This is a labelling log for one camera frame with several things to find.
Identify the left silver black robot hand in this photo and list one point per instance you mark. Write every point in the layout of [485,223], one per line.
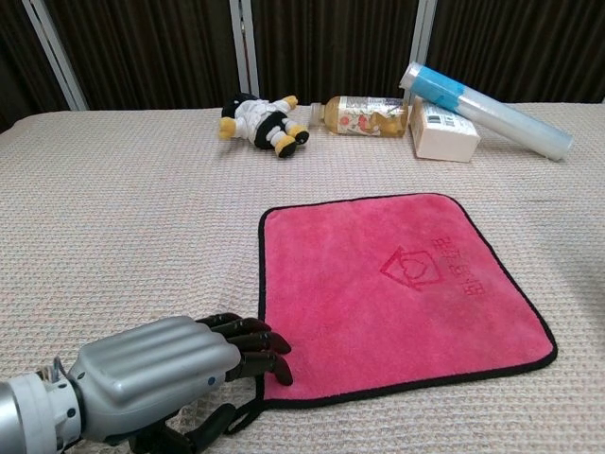
[151,369]

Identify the pink and black cloth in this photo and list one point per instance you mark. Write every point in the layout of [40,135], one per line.
[378,307]

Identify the amber tea plastic bottle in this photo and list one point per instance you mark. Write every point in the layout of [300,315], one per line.
[364,118]

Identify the black white plush penguin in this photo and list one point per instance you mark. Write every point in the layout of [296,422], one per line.
[260,123]

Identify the white partition frame post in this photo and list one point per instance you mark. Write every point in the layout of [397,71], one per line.
[57,61]
[245,57]
[423,38]

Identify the beige cardboard carton box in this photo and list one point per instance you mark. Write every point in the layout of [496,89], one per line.
[444,139]

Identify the clear tube with blue label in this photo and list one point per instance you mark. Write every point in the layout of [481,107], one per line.
[501,118]

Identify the beige woven tablecloth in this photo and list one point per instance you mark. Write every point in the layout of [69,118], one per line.
[118,213]

